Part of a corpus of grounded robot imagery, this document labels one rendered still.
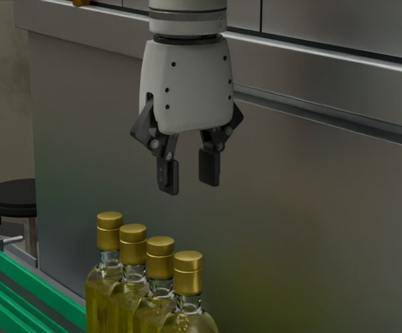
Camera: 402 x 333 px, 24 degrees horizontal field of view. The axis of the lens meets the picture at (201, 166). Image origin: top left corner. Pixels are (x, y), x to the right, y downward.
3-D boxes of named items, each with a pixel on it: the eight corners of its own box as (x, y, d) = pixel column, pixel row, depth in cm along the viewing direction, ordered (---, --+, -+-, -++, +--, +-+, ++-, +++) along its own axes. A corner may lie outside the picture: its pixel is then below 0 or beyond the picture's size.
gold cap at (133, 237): (153, 261, 121) (152, 228, 120) (129, 267, 119) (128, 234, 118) (138, 253, 124) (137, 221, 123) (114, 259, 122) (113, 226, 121)
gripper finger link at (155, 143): (162, 131, 107) (163, 188, 109) (138, 135, 105) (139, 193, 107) (178, 136, 104) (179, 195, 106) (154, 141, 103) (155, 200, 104)
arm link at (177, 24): (200, 1, 109) (200, 28, 110) (133, 6, 104) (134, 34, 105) (246, 8, 103) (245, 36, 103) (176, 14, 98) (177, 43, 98)
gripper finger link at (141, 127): (174, 73, 105) (192, 116, 108) (119, 111, 102) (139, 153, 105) (180, 75, 104) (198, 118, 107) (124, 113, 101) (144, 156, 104)
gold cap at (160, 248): (181, 275, 117) (180, 241, 116) (157, 282, 115) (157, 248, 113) (164, 266, 119) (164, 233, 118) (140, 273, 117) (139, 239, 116)
